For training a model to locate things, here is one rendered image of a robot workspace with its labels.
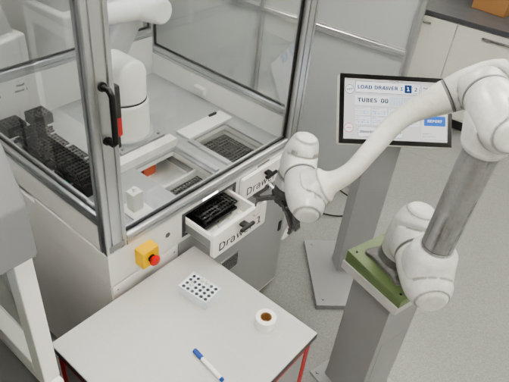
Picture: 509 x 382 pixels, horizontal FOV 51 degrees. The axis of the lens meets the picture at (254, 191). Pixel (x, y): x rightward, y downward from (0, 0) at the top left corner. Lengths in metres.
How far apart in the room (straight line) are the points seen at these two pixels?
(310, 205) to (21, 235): 0.75
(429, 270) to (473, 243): 1.91
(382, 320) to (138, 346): 0.92
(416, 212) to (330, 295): 1.17
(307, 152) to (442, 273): 0.56
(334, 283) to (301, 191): 1.55
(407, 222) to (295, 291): 1.22
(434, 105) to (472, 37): 2.90
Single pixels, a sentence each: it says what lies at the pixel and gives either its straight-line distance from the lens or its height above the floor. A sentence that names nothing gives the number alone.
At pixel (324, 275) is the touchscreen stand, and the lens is 3.03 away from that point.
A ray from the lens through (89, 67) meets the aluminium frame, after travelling 1.40.
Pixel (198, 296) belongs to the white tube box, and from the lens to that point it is 1.84.
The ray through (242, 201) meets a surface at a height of 0.88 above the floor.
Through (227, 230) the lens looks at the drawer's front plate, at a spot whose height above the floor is 0.91.
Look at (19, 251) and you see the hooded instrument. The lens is 1.17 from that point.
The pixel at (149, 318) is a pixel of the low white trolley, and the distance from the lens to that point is 1.83.
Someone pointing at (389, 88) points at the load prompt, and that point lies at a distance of 2.48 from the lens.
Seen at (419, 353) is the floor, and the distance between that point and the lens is 2.89.
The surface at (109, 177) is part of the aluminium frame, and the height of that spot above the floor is 1.24.
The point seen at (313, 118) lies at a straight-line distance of 3.66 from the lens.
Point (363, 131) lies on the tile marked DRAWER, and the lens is 2.41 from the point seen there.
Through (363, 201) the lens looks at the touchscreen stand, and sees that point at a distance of 2.74.
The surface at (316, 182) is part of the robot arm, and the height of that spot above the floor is 1.31.
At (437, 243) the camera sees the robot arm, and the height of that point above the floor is 1.13.
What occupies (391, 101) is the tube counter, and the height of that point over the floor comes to 1.11.
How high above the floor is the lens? 2.19
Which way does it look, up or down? 38 degrees down
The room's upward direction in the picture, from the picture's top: 6 degrees clockwise
